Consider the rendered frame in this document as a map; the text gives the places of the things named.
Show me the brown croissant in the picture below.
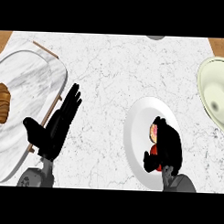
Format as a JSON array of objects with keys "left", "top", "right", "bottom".
[{"left": 0, "top": 82, "right": 13, "bottom": 125}]

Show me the grey round object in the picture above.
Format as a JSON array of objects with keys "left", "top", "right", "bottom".
[{"left": 145, "top": 35, "right": 165, "bottom": 41}]

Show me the pink round food slice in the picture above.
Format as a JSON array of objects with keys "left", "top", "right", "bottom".
[{"left": 148, "top": 123, "right": 159, "bottom": 144}]

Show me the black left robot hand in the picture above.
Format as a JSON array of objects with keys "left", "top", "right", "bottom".
[{"left": 21, "top": 80, "right": 84, "bottom": 163}]

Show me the white round plate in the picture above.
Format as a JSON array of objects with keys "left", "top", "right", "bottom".
[{"left": 122, "top": 95, "right": 186, "bottom": 192}]

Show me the red tomato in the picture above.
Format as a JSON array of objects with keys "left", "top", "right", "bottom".
[{"left": 148, "top": 144, "right": 163, "bottom": 172}]

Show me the white marble tray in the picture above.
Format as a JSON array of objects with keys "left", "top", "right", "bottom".
[{"left": 0, "top": 38, "right": 70, "bottom": 187}]

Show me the pale green bowl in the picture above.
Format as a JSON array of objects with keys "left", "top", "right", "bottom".
[{"left": 195, "top": 56, "right": 224, "bottom": 136}]

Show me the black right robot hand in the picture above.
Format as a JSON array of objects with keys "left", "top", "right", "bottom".
[{"left": 142, "top": 115, "right": 185, "bottom": 176}]

